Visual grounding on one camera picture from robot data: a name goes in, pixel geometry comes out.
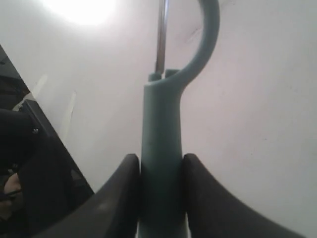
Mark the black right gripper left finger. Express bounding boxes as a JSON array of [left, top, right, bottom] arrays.
[[36, 154, 140, 238]]

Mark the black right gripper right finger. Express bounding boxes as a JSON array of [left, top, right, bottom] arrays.
[[183, 154, 302, 238]]

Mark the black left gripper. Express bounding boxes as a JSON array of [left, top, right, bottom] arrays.
[[0, 109, 93, 238]]

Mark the teal handled peeler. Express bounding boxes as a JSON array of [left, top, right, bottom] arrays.
[[138, 0, 220, 238]]

